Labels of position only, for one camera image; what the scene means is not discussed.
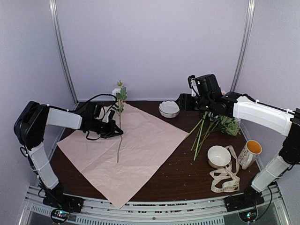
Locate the right aluminium frame post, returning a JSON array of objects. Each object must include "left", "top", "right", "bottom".
[{"left": 230, "top": 0, "right": 255, "bottom": 91}]

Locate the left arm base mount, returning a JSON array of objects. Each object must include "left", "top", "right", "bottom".
[{"left": 43, "top": 195, "right": 84, "bottom": 213}]

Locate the pink wrapping paper sheet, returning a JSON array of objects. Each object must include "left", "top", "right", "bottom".
[{"left": 57, "top": 104, "right": 187, "bottom": 209}]

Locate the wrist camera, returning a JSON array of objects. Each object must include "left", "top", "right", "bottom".
[
  {"left": 187, "top": 75, "right": 198, "bottom": 97},
  {"left": 94, "top": 104, "right": 114, "bottom": 123}
]

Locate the aluminium front rail base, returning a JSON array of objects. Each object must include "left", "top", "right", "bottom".
[{"left": 18, "top": 180, "right": 291, "bottom": 225}]

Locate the cream printed ribbon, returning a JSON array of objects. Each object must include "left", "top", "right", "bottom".
[{"left": 208, "top": 145, "right": 240, "bottom": 193}]

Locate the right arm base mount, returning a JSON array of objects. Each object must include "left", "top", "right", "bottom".
[{"left": 224, "top": 194, "right": 265, "bottom": 212}]

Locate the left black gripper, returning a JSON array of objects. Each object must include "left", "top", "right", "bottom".
[{"left": 91, "top": 119, "right": 123, "bottom": 138}]

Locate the left aluminium frame post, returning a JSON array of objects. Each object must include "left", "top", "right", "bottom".
[{"left": 49, "top": 0, "right": 78, "bottom": 105}]

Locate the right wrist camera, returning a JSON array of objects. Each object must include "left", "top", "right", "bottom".
[{"left": 187, "top": 75, "right": 198, "bottom": 97}]

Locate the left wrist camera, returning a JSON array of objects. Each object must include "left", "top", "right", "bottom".
[{"left": 94, "top": 104, "right": 114, "bottom": 123}]

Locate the green leafy flower bunch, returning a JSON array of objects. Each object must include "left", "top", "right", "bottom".
[{"left": 185, "top": 112, "right": 241, "bottom": 161}]

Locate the small scalloped white bowl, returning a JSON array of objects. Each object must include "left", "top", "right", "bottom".
[{"left": 158, "top": 100, "right": 180, "bottom": 119}]

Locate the aluminium frame post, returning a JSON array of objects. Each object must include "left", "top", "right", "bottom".
[
  {"left": 230, "top": 0, "right": 255, "bottom": 91},
  {"left": 49, "top": 0, "right": 78, "bottom": 105}
]

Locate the white flower stem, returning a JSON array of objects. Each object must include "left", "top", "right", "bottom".
[{"left": 110, "top": 79, "right": 128, "bottom": 164}]

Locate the white mug yellow inside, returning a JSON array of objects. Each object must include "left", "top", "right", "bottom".
[{"left": 238, "top": 140, "right": 262, "bottom": 170}]

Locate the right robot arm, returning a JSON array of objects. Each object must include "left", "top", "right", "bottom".
[{"left": 176, "top": 74, "right": 300, "bottom": 207}]

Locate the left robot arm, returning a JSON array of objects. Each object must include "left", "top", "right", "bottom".
[{"left": 14, "top": 101, "right": 123, "bottom": 208}]

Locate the round white bowl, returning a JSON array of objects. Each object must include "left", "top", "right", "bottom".
[{"left": 207, "top": 145, "right": 231, "bottom": 169}]

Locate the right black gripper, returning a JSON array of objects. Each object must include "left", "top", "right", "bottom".
[{"left": 177, "top": 93, "right": 213, "bottom": 112}]

